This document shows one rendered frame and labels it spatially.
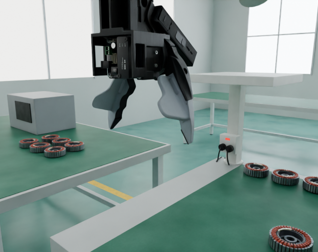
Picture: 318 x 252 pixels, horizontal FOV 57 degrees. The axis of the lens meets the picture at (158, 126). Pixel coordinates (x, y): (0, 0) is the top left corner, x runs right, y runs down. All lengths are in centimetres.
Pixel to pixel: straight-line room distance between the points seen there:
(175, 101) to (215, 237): 63
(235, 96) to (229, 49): 652
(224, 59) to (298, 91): 203
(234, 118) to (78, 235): 91
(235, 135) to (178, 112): 113
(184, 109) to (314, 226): 79
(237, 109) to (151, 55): 113
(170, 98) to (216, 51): 780
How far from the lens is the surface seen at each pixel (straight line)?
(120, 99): 44
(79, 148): 175
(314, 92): 724
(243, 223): 102
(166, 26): 40
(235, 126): 148
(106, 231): 96
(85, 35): 521
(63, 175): 141
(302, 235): 95
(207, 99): 418
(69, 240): 95
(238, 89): 145
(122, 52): 35
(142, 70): 35
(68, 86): 501
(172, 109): 35
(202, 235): 94
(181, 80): 37
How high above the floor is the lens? 126
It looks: 12 degrees down
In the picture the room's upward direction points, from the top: straight up
